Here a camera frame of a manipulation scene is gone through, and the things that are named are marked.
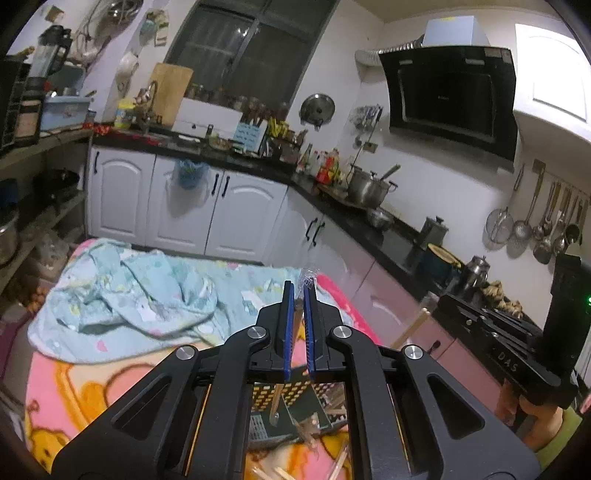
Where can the light blue plastic box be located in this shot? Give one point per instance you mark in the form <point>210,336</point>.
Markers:
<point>60,112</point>

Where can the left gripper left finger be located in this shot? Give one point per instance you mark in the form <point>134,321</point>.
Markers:
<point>188,418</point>

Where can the black lidded canister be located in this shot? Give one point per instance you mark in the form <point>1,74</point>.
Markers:
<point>433,232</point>

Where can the blue knife block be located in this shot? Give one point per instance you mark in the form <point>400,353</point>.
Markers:
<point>250,136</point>

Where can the hanging steel ladle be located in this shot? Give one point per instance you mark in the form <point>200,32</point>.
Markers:
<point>522,230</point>

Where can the blue enamel pot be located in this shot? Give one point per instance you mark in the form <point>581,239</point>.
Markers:
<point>440,264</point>

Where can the hanging wire skimmer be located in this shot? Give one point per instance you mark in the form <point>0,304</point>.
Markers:
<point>499,224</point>

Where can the hanging pot lid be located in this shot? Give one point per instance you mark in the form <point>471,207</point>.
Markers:
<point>317,110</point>

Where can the steel pot on shelf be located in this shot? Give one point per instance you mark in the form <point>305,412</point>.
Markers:
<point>9,237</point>

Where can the stainless steel stock pot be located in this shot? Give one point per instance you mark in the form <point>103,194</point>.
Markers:
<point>368,190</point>

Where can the blue plastic bag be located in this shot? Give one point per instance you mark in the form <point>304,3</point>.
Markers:
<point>190,174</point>

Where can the dark kitchen window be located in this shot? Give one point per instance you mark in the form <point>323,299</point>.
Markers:
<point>251,49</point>

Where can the black range hood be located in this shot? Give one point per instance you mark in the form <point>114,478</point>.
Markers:
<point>460,93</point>

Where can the light blue towel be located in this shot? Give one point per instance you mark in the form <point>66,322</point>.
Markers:
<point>112,302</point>

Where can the steel kettle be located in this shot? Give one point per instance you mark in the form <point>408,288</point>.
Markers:
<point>475,273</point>

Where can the blender with black lid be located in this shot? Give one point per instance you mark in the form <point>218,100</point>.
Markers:
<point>49,56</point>

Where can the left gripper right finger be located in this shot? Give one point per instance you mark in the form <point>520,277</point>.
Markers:
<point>408,418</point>

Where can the white upper cabinet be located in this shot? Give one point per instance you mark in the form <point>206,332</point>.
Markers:
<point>552,101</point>

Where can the red sauce bottle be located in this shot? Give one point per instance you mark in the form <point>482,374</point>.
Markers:
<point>328,167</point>

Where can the wooden cutting board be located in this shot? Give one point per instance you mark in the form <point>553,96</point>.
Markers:
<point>172,82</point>

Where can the pink cartoon blanket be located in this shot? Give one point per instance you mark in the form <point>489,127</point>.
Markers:
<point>74,377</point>

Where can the dark green utensil basket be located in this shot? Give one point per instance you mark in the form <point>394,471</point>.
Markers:
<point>299,400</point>

